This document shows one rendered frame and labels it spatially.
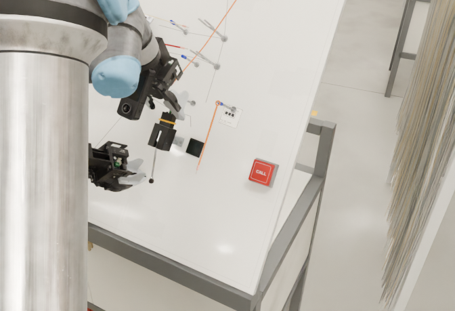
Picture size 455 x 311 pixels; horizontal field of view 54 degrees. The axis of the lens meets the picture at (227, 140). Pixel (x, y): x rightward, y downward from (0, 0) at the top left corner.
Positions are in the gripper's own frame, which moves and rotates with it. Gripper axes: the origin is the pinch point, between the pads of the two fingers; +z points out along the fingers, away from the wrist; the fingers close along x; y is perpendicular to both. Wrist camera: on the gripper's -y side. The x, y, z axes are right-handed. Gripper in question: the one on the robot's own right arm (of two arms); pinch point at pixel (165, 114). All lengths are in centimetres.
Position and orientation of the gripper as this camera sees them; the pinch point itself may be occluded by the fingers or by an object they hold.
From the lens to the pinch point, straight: 106.2
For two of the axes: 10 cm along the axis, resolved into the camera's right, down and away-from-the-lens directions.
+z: 1.8, 4.8, 8.6
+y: 4.6, -8.1, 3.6
